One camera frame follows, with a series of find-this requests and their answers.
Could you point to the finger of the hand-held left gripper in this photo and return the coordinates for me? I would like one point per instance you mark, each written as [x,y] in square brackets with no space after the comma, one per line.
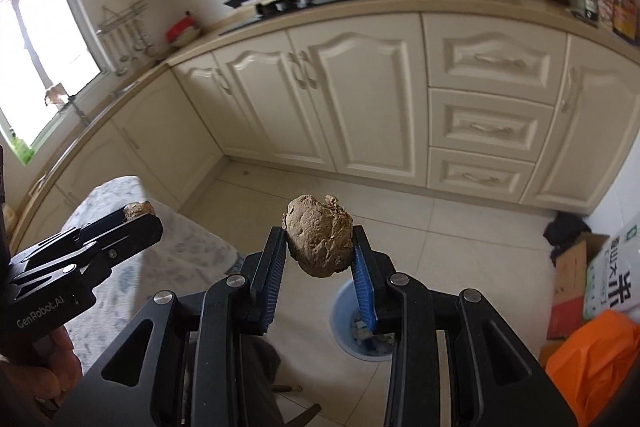
[125,242]
[75,237]

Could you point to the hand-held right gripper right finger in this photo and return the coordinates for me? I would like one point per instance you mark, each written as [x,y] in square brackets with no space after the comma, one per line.
[362,287]

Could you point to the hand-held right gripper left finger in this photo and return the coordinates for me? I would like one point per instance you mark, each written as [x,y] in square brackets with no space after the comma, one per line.
[274,267]

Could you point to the blue plastic bin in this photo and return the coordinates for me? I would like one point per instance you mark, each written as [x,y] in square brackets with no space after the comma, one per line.
[342,312]

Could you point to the small brown paper ball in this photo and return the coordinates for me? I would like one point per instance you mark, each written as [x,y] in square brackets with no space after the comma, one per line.
[137,209]

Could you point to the small brown object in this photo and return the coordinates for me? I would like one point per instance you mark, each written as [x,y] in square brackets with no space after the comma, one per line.
[320,239]

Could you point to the heap of wrappers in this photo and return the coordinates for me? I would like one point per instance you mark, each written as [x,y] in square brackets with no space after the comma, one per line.
[382,343]

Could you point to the person's left hand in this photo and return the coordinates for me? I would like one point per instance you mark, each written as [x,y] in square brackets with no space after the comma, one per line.
[50,367]

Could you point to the round patterned table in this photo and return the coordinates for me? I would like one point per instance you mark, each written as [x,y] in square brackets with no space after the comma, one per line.
[150,267]

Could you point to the cream sink base cabinet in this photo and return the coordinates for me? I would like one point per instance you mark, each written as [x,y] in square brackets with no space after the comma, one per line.
[150,142]

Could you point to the green plastic bottle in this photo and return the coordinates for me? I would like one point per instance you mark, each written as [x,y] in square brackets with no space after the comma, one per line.
[20,149]

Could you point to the person's dark trouser leg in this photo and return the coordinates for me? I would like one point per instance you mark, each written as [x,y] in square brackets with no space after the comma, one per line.
[262,372]

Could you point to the steel faucet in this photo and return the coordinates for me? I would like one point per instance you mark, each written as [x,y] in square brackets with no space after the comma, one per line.
[79,109]

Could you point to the dark table base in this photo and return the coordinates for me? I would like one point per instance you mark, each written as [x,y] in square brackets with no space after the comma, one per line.
[300,407]

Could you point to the brown rag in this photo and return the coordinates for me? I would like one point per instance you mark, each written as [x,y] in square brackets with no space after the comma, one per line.
[56,94]

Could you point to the kitchen window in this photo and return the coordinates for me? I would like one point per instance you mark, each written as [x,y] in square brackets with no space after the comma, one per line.
[40,57]

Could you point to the long steel ladle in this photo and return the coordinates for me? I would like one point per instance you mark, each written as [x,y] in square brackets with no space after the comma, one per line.
[118,52]

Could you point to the cream base cabinet with drawers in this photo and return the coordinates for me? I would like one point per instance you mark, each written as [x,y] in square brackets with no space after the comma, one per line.
[400,97]

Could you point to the black cloth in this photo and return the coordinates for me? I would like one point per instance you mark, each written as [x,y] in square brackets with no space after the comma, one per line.
[565,232]

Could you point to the white bowl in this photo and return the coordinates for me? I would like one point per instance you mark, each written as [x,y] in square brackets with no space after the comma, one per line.
[186,39]

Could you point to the brown cardboard box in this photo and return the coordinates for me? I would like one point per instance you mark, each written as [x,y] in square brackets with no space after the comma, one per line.
[575,277]

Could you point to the red white kettle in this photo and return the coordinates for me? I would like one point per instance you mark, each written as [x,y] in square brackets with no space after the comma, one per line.
[180,28]

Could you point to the orange plastic bag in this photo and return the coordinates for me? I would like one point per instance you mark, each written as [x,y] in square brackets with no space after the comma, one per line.
[595,357]

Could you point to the white green printed box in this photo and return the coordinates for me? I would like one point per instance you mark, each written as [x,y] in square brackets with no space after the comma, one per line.
[612,277]

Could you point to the black gas hob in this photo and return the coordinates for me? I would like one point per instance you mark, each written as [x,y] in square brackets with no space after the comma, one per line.
[310,1]

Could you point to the steel utensil rail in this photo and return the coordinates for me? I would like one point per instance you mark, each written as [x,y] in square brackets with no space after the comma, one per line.
[122,19]

